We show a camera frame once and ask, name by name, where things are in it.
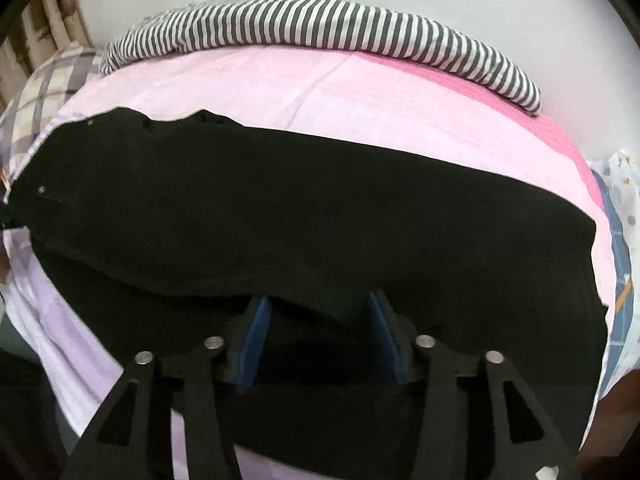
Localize white dotted pillow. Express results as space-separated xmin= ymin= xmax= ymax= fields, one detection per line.
xmin=589 ymin=148 xmax=639 ymax=248

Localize striped grey white blanket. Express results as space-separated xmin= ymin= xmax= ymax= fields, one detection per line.
xmin=100 ymin=0 xmax=541 ymax=116

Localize plaid pillow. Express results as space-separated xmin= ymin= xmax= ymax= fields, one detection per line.
xmin=1 ymin=42 xmax=102 ymax=182

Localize blue patterned cloth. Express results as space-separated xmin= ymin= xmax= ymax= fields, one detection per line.
xmin=591 ymin=169 xmax=639 ymax=398

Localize beige wooden headboard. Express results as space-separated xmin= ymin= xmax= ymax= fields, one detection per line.
xmin=1 ymin=0 xmax=91 ymax=108

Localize black pants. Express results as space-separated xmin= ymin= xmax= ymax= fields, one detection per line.
xmin=2 ymin=108 xmax=606 ymax=479

